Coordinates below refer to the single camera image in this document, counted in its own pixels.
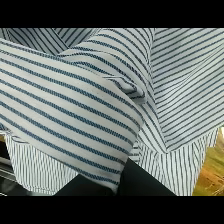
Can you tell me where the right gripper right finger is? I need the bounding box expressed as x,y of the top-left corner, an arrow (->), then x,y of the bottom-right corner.
116,158 -> 177,197

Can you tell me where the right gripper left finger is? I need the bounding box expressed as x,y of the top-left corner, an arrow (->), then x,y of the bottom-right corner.
54,174 -> 116,197

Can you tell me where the blue white striped shirt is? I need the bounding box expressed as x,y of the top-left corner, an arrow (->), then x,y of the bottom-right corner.
0,28 -> 224,197

